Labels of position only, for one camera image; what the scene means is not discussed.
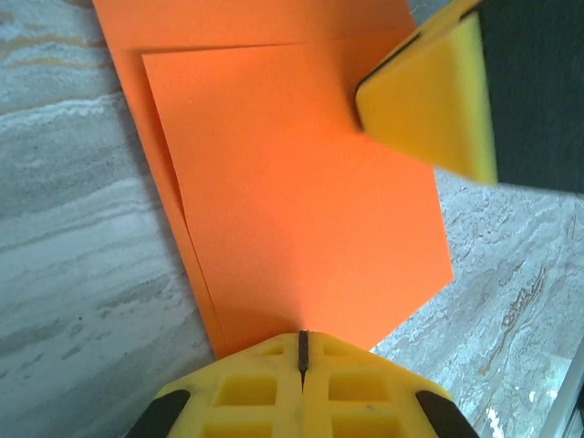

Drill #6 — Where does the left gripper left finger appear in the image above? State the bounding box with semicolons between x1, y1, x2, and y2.
125;330;306;438

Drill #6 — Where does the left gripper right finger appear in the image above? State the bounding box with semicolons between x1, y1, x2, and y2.
300;330;480;438

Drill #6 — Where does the orange square paper sheet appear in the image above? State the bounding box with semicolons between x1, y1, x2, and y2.
90;0;455;361

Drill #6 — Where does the aluminium mounting rail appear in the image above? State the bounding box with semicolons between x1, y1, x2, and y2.
551;350;584;438

